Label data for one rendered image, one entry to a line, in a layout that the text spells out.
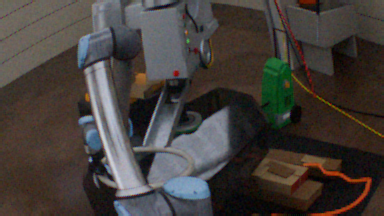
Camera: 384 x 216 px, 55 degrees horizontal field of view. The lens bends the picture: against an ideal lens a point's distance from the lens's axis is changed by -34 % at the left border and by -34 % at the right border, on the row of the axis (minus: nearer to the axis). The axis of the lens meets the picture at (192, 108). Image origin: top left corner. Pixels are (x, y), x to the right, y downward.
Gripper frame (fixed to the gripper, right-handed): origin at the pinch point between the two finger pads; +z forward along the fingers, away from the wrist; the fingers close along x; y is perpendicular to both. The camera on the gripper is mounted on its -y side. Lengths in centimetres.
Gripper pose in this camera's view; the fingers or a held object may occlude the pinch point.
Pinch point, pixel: (102, 184)
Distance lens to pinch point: 242.8
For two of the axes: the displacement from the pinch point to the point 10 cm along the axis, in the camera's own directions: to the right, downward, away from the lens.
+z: 1.2, 9.4, 3.3
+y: 2.6, 3.0, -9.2
